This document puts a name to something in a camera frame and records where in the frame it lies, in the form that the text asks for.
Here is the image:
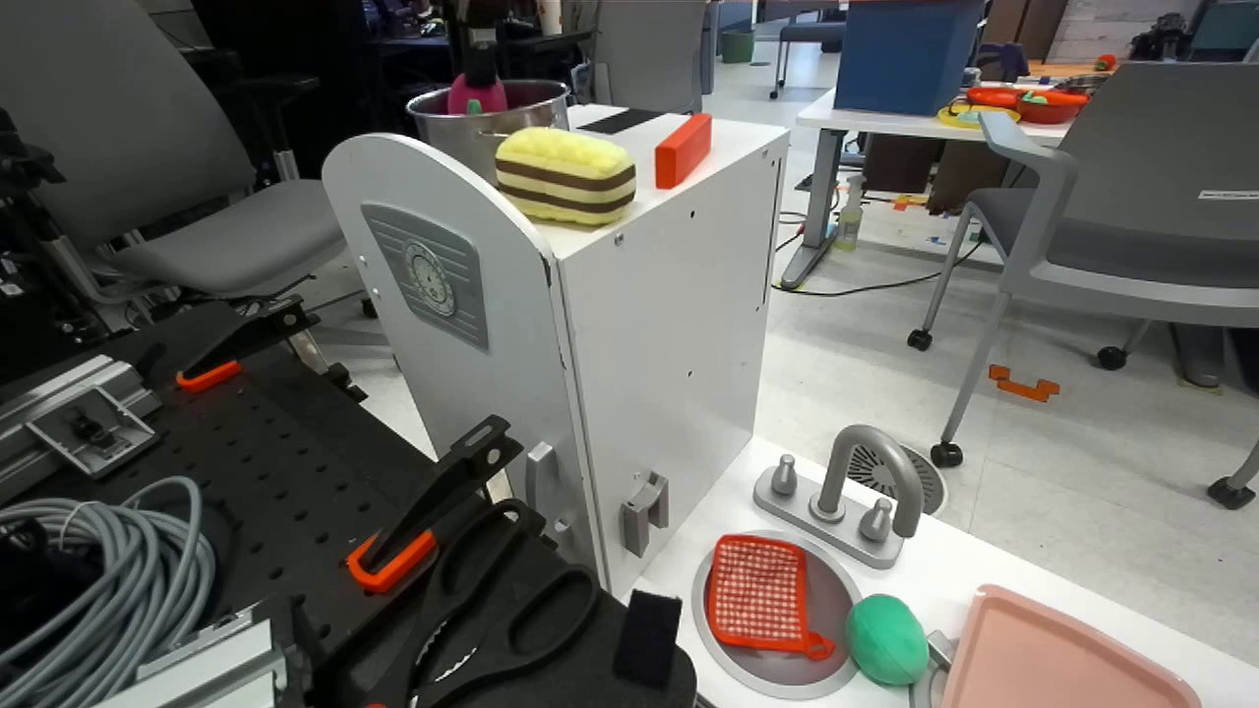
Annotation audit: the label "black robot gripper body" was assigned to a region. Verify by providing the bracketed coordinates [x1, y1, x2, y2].
[447, 0, 515, 58]

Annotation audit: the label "silver metal pot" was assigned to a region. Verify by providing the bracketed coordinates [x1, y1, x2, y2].
[404, 74, 576, 185]

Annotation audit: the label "round grey sink basin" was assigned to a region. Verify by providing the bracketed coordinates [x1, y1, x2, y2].
[687, 527, 868, 703]

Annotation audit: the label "white sink counter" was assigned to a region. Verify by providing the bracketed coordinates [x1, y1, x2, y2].
[624, 429, 1259, 708]

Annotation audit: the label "yellow brown striped sponge plush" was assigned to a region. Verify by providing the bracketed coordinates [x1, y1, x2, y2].
[490, 124, 640, 234]

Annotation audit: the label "black flat patch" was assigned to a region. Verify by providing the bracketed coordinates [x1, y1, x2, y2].
[576, 104, 665, 139]

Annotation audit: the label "orange rectangular block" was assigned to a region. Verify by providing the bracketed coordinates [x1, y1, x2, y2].
[653, 109, 715, 192]

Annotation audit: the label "white toy kitchen cabinet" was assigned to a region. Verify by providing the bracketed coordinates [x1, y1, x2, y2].
[318, 97, 789, 601]

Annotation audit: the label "grey office chair with armless seat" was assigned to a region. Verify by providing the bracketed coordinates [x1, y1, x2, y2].
[0, 0, 351, 312]

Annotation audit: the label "white desk with grey legs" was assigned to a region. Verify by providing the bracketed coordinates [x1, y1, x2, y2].
[771, 87, 1074, 294]

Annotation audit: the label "clear spray bottle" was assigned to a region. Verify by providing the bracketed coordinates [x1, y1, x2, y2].
[829, 168, 868, 256]

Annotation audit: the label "grey cabinet latch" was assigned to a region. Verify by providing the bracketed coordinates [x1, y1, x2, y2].
[616, 470, 671, 560]

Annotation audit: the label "grey toy faucet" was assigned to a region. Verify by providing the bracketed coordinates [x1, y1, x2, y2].
[747, 421, 927, 575]

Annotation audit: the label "orange tray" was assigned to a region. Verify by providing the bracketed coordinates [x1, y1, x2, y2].
[965, 83, 1094, 125]

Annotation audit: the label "silver aluminium extrusion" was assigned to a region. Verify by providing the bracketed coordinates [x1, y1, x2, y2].
[0, 349, 160, 506]

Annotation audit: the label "black scissors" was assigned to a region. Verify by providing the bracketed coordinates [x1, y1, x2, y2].
[397, 497, 607, 708]

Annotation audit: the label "small black block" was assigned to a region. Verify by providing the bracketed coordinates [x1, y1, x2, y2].
[608, 585, 686, 694]

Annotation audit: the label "orange mesh basket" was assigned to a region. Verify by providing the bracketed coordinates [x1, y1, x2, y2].
[699, 530, 843, 666]

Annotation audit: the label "orange floor marker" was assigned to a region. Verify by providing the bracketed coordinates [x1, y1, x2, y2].
[983, 361, 1061, 406]

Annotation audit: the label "grey wheeled chair with armrests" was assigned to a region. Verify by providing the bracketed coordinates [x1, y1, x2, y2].
[906, 54, 1259, 517]

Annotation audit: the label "green plush ball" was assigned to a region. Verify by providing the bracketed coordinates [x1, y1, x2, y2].
[843, 590, 932, 694]

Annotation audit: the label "pink plastic tray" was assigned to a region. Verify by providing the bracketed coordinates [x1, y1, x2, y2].
[936, 583, 1202, 708]

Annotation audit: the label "black clamp with orange handle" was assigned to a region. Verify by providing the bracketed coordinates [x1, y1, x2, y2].
[173, 294, 321, 402]
[343, 413, 527, 597]

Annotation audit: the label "black floor cable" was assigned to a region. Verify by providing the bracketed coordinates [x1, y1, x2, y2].
[771, 234, 989, 305]

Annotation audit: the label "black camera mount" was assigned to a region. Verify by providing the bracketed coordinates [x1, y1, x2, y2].
[0, 109, 82, 387]

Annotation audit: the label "grey cable bundle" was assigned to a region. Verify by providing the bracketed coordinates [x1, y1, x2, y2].
[0, 471, 221, 708]

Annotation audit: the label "silver metal bracket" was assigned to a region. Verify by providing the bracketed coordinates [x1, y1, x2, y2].
[93, 606, 288, 708]

